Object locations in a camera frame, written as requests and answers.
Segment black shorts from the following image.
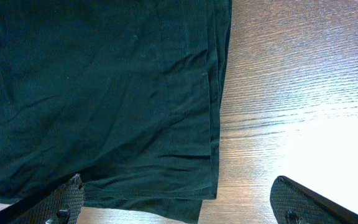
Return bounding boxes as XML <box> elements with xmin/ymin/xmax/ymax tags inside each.
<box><xmin>0</xmin><ymin>0</ymin><xmax>232</xmax><ymax>223</ymax></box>

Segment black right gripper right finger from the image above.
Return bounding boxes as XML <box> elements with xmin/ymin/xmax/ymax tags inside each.
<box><xmin>270</xmin><ymin>175</ymin><xmax>358</xmax><ymax>224</ymax></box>

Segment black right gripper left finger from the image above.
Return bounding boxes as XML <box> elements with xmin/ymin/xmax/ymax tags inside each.
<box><xmin>0</xmin><ymin>174</ymin><xmax>85</xmax><ymax>224</ymax></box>

